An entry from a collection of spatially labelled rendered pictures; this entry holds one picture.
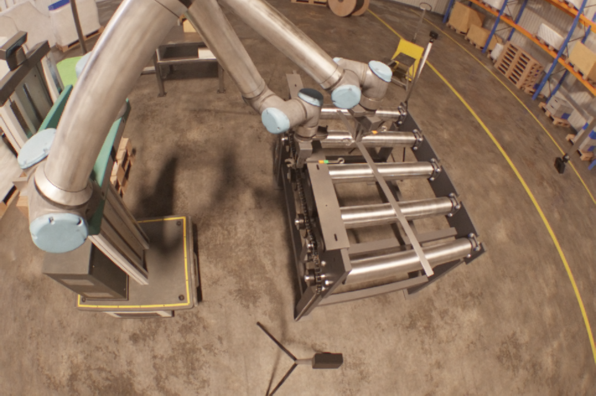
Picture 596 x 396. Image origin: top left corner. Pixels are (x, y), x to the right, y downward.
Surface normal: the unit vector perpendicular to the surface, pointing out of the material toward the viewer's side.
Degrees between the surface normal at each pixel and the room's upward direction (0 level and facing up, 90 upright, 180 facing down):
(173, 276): 0
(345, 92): 93
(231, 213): 0
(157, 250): 0
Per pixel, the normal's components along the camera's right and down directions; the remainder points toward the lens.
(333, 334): 0.12, -0.64
